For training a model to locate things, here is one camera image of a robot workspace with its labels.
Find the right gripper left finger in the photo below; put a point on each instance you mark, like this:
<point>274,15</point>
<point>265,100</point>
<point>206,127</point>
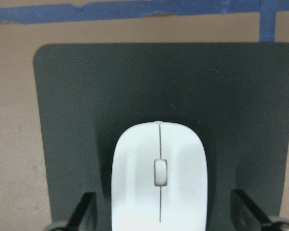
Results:
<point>83,217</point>

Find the black mousepad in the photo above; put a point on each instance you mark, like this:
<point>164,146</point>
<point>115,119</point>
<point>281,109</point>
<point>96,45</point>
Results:
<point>235,96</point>

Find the white computer mouse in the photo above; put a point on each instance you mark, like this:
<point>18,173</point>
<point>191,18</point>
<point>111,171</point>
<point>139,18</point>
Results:
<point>159,179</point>

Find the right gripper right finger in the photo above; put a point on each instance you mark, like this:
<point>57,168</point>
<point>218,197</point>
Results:
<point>246,215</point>

